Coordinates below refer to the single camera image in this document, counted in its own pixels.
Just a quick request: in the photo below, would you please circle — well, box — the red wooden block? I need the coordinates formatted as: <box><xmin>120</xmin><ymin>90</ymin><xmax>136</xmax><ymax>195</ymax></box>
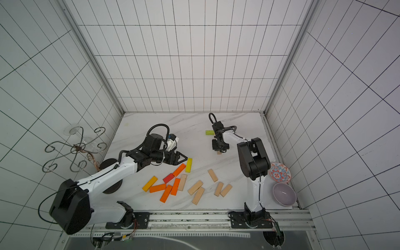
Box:
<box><xmin>163</xmin><ymin>173</ymin><xmax>175</xmax><ymax>184</ymax></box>

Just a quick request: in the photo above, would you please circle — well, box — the orange block upper diagonal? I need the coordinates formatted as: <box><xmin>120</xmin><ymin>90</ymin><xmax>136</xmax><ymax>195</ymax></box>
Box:
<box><xmin>173</xmin><ymin>164</ymin><xmax>186</xmax><ymax>177</ymax></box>

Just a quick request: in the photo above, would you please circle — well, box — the natural block beside orange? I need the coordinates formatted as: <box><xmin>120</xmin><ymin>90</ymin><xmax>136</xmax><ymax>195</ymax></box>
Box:
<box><xmin>178</xmin><ymin>174</ymin><xmax>187</xmax><ymax>191</ymax></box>

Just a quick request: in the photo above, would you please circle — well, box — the aluminium mounting rail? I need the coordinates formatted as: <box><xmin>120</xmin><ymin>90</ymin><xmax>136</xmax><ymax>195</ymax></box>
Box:
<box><xmin>73</xmin><ymin>209</ymin><xmax>317</xmax><ymax>241</ymax></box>

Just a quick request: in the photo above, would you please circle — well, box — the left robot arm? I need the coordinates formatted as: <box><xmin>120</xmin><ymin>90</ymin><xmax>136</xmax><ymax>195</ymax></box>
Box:
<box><xmin>49</xmin><ymin>124</ymin><xmax>187</xmax><ymax>235</ymax></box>

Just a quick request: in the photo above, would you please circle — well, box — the ornate metal wire stand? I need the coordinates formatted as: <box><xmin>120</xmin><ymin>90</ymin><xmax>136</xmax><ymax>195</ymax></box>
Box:
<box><xmin>42</xmin><ymin>125</ymin><xmax>107</xmax><ymax>174</ymax></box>

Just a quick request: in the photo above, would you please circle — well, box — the long orange block bottom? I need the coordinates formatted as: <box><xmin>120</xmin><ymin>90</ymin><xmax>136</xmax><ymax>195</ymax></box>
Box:
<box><xmin>160</xmin><ymin>185</ymin><xmax>172</xmax><ymax>203</ymax></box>

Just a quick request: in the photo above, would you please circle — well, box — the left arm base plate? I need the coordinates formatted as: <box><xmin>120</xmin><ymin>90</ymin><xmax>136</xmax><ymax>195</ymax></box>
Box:
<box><xmin>105</xmin><ymin>212</ymin><xmax>151</xmax><ymax>230</ymax></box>

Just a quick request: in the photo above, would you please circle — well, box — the orange block upright middle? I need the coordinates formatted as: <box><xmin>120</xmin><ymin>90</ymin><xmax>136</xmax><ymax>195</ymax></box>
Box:
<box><xmin>170</xmin><ymin>178</ymin><xmax>181</xmax><ymax>196</ymax></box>

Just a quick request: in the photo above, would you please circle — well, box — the patterned red blue plate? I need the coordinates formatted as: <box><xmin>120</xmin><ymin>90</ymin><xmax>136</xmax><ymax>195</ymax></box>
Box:
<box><xmin>268</xmin><ymin>162</ymin><xmax>292</xmax><ymax>183</ymax></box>

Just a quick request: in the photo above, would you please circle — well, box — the lime green block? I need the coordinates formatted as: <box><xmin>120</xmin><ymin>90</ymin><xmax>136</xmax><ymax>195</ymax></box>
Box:
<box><xmin>205</xmin><ymin>130</ymin><xmax>215</xmax><ymax>135</ymax></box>

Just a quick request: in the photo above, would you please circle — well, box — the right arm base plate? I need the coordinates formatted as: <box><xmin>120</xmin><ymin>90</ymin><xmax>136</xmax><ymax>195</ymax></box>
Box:
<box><xmin>228</xmin><ymin>210</ymin><xmax>273</xmax><ymax>229</ymax></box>

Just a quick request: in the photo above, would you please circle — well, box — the yellow-green block upper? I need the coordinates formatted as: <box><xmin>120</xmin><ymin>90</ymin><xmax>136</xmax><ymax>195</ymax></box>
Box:
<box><xmin>185</xmin><ymin>158</ymin><xmax>193</xmax><ymax>173</ymax></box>

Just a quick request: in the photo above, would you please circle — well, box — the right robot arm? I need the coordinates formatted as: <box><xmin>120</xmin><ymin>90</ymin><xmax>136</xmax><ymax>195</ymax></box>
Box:
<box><xmin>208</xmin><ymin>112</ymin><xmax>271</xmax><ymax>228</ymax></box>

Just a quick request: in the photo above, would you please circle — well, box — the dark oval stand base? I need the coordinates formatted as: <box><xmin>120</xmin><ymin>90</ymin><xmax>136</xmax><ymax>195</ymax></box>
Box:
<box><xmin>99</xmin><ymin>158</ymin><xmax>123</xmax><ymax>194</ymax></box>

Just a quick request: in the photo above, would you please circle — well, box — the natural block centre diagonal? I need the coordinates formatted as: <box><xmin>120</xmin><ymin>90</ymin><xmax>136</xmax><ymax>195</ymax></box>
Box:
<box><xmin>188</xmin><ymin>180</ymin><xmax>203</xmax><ymax>195</ymax></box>

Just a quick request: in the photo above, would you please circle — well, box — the natural block diagonal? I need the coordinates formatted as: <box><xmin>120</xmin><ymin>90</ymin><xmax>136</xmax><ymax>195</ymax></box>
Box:
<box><xmin>188</xmin><ymin>180</ymin><xmax>203</xmax><ymax>195</ymax></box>
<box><xmin>192</xmin><ymin>187</ymin><xmax>205</xmax><ymax>205</ymax></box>

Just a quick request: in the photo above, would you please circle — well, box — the orange block lying horizontal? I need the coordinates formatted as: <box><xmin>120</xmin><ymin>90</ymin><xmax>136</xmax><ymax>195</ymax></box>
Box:
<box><xmin>149</xmin><ymin>183</ymin><xmax>167</xmax><ymax>193</ymax></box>

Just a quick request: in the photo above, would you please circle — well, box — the right base cable bundle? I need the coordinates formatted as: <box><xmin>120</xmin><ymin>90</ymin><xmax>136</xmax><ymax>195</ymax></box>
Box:
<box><xmin>263</xmin><ymin>224</ymin><xmax>285</xmax><ymax>249</ymax></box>

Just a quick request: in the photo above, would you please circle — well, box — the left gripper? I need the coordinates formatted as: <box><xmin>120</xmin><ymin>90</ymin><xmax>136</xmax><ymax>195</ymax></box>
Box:
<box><xmin>151</xmin><ymin>149</ymin><xmax>188</xmax><ymax>166</ymax></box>

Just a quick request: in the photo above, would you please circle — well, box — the natural block lower diagonal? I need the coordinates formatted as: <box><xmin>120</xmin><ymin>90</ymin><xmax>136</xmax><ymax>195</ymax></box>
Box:
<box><xmin>192</xmin><ymin>187</ymin><xmax>205</xmax><ymax>205</ymax></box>

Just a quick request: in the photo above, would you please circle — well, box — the yellow-orange wooden block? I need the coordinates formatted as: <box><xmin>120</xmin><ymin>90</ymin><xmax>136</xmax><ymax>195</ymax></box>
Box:
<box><xmin>142</xmin><ymin>176</ymin><xmax>158</xmax><ymax>192</ymax></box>

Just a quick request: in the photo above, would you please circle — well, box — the lilac bowl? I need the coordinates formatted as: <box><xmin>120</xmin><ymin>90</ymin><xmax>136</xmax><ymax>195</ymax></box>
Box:
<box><xmin>272</xmin><ymin>183</ymin><xmax>297</xmax><ymax>207</ymax></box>

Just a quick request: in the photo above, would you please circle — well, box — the electronics board with wires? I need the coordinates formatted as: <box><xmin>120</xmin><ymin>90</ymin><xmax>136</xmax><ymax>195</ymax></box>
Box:
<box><xmin>90</xmin><ymin>230</ymin><xmax>136</xmax><ymax>250</ymax></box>

